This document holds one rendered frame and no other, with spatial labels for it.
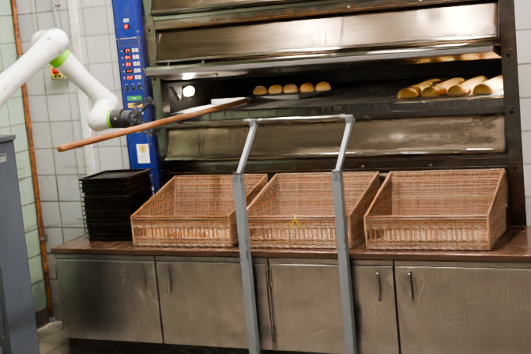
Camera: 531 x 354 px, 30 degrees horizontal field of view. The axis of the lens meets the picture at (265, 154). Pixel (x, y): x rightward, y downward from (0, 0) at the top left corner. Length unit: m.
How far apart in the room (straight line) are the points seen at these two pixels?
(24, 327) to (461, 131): 2.26
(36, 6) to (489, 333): 3.03
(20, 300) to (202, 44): 1.57
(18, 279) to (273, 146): 1.41
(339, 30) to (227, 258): 1.23
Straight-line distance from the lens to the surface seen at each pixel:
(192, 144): 5.26
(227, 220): 4.68
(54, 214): 5.83
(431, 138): 4.77
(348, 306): 4.43
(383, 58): 4.64
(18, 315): 4.87
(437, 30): 4.71
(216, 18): 5.13
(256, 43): 5.03
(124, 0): 5.36
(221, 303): 4.75
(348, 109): 4.88
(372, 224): 4.40
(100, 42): 5.49
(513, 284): 4.26
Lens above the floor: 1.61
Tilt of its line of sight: 8 degrees down
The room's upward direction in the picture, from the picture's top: 5 degrees counter-clockwise
